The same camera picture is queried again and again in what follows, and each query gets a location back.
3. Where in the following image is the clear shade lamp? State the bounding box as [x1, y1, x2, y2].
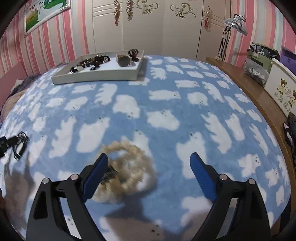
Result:
[223, 14, 248, 36]

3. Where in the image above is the black hair claw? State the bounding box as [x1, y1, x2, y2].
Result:
[128, 48, 140, 62]

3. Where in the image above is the framed wall picture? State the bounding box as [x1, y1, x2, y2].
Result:
[24, 0, 72, 36]

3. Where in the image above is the white bear print box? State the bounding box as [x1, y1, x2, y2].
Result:
[264, 58, 296, 116]

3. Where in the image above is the black cord necklace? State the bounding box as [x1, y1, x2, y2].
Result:
[13, 131, 30, 160]

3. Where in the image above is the blue polar bear blanket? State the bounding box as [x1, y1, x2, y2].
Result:
[0, 54, 292, 241]

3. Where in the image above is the black hair tie clear bead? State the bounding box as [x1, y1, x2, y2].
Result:
[69, 65, 85, 74]

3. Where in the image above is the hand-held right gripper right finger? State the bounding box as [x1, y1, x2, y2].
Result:
[190, 152, 271, 241]

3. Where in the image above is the black scrunchie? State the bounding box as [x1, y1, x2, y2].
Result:
[95, 54, 110, 64]

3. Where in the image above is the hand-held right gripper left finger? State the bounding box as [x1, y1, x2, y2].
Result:
[26, 153, 109, 241]

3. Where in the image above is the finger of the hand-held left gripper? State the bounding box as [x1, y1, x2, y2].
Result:
[0, 136, 19, 158]

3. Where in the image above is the brown bead bracelet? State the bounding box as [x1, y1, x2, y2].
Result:
[79, 58, 97, 67]

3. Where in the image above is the dark clothes pile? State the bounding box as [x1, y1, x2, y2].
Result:
[283, 113, 296, 163]

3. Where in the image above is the wooden bed frame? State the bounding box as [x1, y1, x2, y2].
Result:
[205, 56, 296, 167]

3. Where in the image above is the beige fluffy scrunchie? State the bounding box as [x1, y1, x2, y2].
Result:
[92, 141, 158, 204]

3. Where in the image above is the patchwork quilt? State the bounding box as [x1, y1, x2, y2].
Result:
[0, 75, 42, 116]

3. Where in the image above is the white tray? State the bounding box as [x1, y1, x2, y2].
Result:
[51, 50, 145, 86]

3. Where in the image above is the purple storage box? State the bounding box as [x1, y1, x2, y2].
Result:
[280, 46, 296, 76]

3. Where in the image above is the clear plastic bag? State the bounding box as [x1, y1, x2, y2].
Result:
[243, 58, 270, 87]

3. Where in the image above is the green storage box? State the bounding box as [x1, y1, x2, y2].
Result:
[247, 42, 280, 69]

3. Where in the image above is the black lamp cable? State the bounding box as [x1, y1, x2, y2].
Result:
[218, 25, 232, 59]

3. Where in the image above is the cream wardrobe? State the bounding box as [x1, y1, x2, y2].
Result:
[85, 0, 228, 61]

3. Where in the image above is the brown and red hair clip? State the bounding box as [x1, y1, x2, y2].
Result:
[116, 53, 132, 67]

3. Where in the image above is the pink wardrobe ornament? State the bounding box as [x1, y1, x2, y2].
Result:
[205, 6, 211, 30]

